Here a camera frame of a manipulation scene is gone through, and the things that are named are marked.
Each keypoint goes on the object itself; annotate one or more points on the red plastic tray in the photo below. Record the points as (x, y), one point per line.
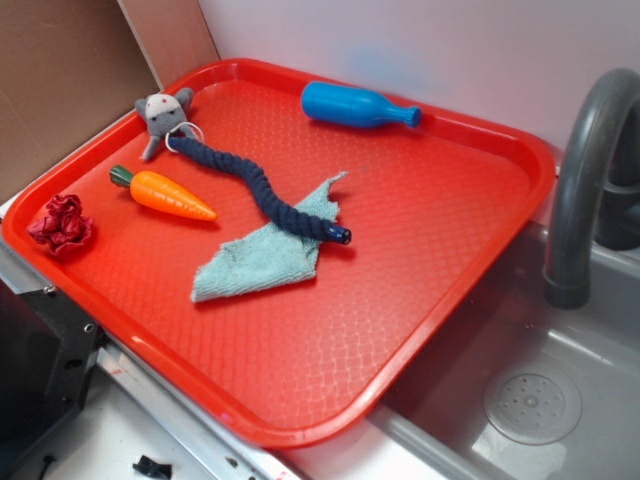
(430, 209)

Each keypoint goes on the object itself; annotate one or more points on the light teal terry cloth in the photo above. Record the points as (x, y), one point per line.
(267, 258)

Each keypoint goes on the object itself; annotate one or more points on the blue plastic toy bottle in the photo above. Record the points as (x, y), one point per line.
(355, 107)

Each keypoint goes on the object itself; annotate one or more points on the orange plastic toy carrot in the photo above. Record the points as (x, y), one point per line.
(159, 193)

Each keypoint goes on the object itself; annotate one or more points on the grey plush mouse toy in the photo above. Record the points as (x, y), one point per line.
(166, 117)

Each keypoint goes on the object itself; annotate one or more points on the grey plastic sink basin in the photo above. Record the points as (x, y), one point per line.
(435, 408)

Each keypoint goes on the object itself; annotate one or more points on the red crumpled fabric flower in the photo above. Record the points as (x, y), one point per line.
(64, 228)

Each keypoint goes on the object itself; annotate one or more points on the sink drain strainer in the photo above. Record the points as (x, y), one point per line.
(532, 404)

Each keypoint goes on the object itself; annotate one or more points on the grey plastic sink faucet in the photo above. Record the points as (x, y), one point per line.
(597, 194)

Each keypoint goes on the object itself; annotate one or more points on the small black plastic clip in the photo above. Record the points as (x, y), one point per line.
(153, 469)

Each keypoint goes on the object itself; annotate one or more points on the brown cardboard panel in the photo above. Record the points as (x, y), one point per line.
(69, 69)

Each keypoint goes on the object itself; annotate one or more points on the aluminium frame rail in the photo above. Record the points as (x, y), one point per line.
(129, 412)

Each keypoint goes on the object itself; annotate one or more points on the black metal mount block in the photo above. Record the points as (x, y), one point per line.
(48, 349)

